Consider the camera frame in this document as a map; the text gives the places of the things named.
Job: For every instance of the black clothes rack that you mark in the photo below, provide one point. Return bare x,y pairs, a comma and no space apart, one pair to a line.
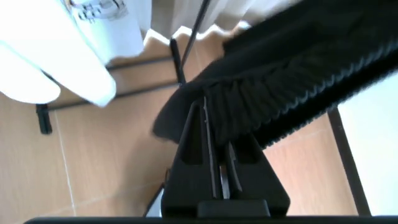
177,62

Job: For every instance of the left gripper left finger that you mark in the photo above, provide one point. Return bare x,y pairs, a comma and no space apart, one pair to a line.
192,177

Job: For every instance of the beige curtain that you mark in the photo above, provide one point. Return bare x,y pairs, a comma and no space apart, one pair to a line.
217,12

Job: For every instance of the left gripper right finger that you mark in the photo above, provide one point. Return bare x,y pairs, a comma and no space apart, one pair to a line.
258,180

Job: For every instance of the black garment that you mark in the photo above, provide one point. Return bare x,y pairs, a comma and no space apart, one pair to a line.
280,68

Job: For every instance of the white printed t-shirt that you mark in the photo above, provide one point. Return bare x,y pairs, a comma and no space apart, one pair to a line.
46,46

